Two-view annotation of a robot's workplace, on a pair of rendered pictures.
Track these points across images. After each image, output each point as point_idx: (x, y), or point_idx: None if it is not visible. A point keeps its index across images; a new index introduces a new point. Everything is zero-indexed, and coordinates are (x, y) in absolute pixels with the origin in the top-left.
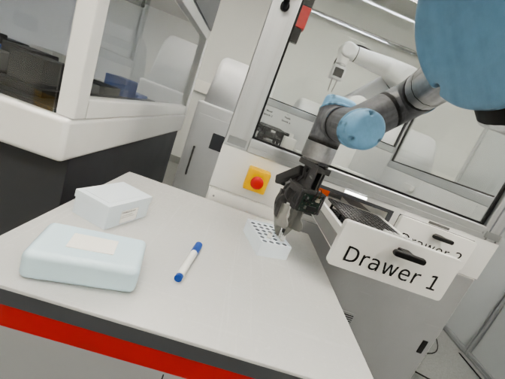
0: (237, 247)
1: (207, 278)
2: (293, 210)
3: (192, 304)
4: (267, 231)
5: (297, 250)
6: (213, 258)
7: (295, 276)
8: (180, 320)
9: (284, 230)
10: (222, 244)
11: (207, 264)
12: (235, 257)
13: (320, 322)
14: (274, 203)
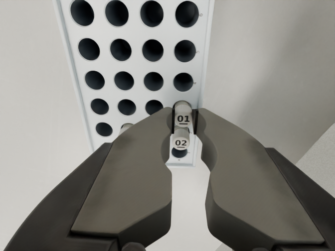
0: (56, 114)
1: (11, 206)
2: (208, 221)
3: (6, 236)
4: (142, 84)
5: (286, 78)
6: (7, 166)
7: (184, 187)
8: (2, 248)
9: (193, 130)
10: (12, 112)
11: (1, 181)
12: (52, 155)
13: (167, 250)
14: (49, 200)
